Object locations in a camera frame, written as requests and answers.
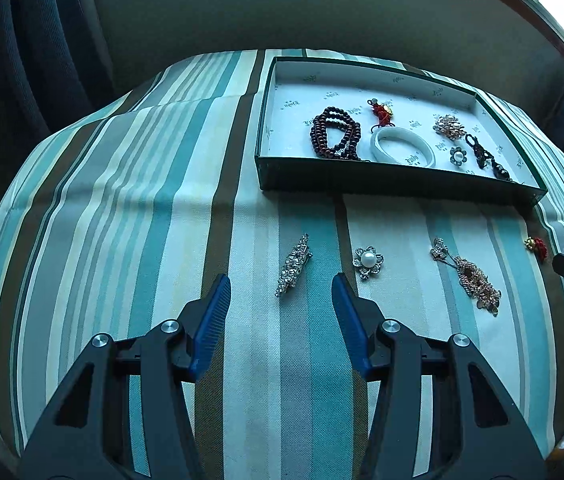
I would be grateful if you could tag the striped teal tablecloth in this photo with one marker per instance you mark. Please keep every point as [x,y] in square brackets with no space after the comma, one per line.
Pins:
[137,210]

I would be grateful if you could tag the pearl flower brooch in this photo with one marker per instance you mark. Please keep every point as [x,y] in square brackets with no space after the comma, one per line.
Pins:
[367,261]

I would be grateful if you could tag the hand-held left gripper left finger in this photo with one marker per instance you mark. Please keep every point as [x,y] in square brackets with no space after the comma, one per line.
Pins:
[209,325]

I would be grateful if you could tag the white jade bangle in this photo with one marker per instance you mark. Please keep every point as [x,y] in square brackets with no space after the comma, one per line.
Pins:
[424,152]

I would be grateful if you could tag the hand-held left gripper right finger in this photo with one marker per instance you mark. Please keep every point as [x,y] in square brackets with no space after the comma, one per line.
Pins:
[351,325]

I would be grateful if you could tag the dark blue curtain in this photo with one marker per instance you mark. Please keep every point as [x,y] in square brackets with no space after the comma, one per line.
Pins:
[42,35]

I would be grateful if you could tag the brown wooden window sill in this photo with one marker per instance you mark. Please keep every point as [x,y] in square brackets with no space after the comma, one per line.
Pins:
[511,5]

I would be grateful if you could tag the small red gold charm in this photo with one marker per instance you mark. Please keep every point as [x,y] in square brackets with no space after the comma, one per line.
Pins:
[536,248]

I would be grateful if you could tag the green shallow box tray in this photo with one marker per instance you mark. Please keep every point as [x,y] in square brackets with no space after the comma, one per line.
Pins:
[307,105]

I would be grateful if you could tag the gold flower brooch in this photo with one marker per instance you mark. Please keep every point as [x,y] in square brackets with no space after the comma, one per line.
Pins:
[447,126]

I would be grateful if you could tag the silver bar brooch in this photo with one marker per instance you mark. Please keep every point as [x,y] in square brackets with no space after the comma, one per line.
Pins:
[292,266]

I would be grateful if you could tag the black bead pendant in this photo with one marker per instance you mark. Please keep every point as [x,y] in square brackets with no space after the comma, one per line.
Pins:
[481,152]

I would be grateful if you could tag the red knot gold charm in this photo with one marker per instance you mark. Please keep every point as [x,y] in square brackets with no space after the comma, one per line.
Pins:
[381,115]

